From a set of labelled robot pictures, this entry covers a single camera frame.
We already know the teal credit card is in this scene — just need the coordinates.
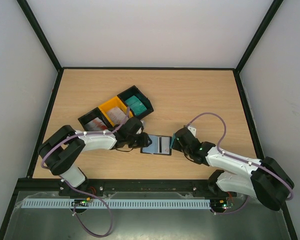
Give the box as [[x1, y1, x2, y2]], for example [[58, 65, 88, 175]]
[[169, 134, 176, 149]]

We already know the white credit card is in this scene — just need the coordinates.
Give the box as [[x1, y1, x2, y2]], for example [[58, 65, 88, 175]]
[[158, 136, 171, 155]]

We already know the black leather card holder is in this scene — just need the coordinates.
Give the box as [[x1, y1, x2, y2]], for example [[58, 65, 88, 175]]
[[140, 135, 172, 156]]

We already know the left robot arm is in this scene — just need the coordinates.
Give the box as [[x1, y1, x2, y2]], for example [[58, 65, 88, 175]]
[[38, 117, 152, 188]]

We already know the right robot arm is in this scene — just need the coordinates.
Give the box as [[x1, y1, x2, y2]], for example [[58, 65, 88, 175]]
[[172, 127, 295, 211]]

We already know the teal card stack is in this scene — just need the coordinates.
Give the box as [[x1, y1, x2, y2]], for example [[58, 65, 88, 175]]
[[125, 95, 147, 116]]

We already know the yellow card bin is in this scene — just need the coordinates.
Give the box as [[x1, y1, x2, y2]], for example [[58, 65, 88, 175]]
[[98, 96, 128, 126]]

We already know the red patterned card stack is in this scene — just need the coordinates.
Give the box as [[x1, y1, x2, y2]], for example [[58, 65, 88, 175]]
[[85, 117, 108, 132]]

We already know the black bin with teal cards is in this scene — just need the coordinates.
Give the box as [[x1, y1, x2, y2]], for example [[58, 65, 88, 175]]
[[117, 85, 154, 120]]

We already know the black bin with red cards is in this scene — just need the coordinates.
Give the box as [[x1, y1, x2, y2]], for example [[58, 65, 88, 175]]
[[78, 107, 112, 132]]

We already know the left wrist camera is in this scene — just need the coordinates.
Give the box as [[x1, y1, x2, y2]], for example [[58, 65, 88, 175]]
[[138, 120, 146, 134]]

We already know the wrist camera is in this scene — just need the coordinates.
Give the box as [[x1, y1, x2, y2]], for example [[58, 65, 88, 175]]
[[186, 125, 197, 137], [138, 120, 146, 134]]

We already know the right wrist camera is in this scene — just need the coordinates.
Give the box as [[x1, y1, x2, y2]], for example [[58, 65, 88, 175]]
[[186, 125, 197, 137]]

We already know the black aluminium frame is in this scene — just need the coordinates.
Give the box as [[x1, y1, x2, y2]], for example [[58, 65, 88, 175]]
[[0, 0, 298, 240]]

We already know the white slotted cable duct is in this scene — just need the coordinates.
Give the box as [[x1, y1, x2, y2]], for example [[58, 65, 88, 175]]
[[21, 198, 211, 210]]

